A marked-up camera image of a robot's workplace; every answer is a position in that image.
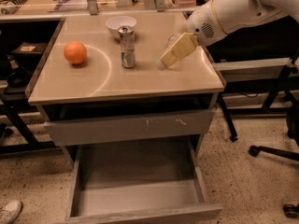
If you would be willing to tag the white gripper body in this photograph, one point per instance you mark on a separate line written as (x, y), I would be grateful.
(203, 27)

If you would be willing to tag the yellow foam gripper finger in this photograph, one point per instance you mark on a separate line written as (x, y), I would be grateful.
(179, 48)

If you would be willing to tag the silver redbull can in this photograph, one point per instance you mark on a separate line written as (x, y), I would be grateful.
(127, 39)

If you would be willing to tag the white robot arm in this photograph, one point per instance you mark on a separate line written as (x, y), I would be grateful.
(238, 14)

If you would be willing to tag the grey top drawer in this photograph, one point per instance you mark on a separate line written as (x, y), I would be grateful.
(124, 128)

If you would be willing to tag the grey drawer cabinet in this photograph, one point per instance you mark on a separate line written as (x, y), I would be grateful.
(102, 78)

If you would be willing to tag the open grey middle drawer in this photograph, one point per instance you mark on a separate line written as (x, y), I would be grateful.
(138, 182)

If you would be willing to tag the clear plastic bottle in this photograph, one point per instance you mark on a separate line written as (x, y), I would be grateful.
(173, 42)

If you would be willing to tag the white bowl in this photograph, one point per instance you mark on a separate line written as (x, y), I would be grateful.
(113, 24)

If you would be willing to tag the orange fruit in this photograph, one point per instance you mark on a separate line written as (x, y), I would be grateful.
(75, 52)

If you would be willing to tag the black box on shelf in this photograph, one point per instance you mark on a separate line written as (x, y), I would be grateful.
(29, 54)

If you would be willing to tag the white shoe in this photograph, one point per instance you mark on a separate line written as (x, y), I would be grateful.
(10, 212)

